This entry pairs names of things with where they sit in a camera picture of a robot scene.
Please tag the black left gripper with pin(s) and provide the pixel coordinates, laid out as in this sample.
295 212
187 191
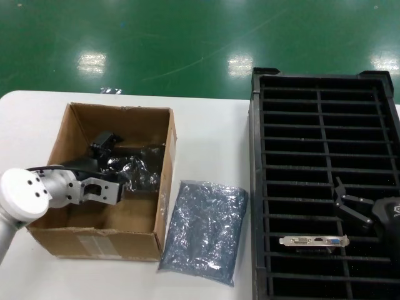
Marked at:
89 167

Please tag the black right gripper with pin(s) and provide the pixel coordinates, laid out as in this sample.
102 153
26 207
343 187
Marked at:
389 218

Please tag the dark antistatic bag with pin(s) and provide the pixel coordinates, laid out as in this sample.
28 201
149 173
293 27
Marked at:
140 175

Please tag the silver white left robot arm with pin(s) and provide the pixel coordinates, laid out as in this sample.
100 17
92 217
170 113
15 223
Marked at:
22 193

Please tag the brown cardboard box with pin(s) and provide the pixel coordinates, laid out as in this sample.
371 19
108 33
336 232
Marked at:
131 215

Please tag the black slotted plastic container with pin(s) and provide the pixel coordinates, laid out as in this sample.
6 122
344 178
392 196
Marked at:
343 125

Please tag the shiny floor scrap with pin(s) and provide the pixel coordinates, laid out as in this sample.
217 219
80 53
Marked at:
111 91

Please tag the empty blue-grey antistatic bag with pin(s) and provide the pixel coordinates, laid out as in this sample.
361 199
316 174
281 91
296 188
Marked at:
203 231

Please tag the left wrist bracket with motor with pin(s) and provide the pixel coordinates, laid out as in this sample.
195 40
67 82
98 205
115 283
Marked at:
106 187

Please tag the graphics card with silver bracket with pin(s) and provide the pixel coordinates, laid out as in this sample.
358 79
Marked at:
312 240

